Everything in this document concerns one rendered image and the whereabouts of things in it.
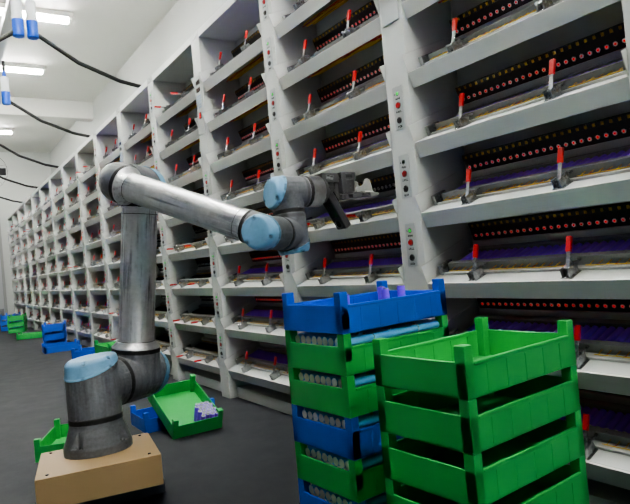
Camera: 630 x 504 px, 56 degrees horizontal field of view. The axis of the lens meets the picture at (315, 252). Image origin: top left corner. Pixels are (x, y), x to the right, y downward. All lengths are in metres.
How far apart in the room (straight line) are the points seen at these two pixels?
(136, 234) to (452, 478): 1.27
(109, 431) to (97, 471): 0.15
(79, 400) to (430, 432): 1.12
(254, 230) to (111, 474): 0.74
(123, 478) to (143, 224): 0.74
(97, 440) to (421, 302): 1.01
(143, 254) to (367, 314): 0.94
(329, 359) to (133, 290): 0.90
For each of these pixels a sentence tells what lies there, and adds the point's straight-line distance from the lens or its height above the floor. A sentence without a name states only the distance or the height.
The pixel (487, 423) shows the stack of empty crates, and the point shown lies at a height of 0.36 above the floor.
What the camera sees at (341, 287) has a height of 0.52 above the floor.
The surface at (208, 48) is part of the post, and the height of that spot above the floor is 1.69.
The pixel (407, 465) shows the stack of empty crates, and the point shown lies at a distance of 1.05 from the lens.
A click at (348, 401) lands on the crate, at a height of 0.35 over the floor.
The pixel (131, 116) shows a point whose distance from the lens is 4.33.
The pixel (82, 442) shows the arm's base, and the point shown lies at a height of 0.18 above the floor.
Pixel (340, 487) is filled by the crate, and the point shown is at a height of 0.18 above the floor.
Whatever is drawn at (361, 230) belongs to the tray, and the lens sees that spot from 1.89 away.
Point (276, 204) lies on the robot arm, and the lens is 1.61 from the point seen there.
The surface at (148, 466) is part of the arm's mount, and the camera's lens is 1.73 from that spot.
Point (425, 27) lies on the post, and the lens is 1.84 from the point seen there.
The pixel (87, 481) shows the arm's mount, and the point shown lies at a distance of 1.73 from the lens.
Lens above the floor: 0.63
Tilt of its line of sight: 1 degrees up
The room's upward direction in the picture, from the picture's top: 5 degrees counter-clockwise
